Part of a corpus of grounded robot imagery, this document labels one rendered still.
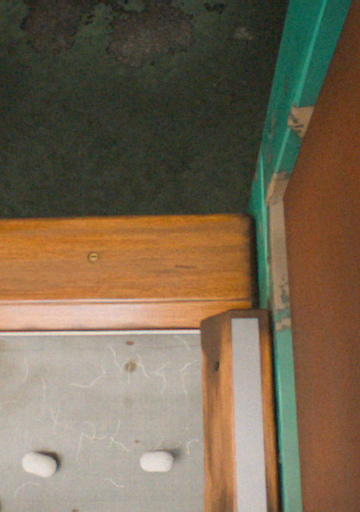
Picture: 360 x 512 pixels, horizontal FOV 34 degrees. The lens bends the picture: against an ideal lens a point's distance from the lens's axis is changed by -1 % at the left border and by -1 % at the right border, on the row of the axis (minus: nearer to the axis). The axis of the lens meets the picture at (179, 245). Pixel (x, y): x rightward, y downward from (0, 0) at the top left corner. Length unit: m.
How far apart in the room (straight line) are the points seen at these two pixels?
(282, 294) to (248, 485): 0.15
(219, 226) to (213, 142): 0.91
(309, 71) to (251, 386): 0.25
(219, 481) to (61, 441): 0.18
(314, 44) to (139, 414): 0.41
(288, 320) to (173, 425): 0.18
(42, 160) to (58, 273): 0.94
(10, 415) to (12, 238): 0.18
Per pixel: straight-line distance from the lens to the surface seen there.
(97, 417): 0.62
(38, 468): 0.61
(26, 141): 1.58
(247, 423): 0.49
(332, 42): 0.33
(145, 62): 1.64
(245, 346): 0.49
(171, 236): 0.61
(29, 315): 0.63
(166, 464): 0.59
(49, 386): 0.63
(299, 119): 0.39
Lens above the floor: 1.35
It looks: 73 degrees down
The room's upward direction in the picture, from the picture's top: 7 degrees counter-clockwise
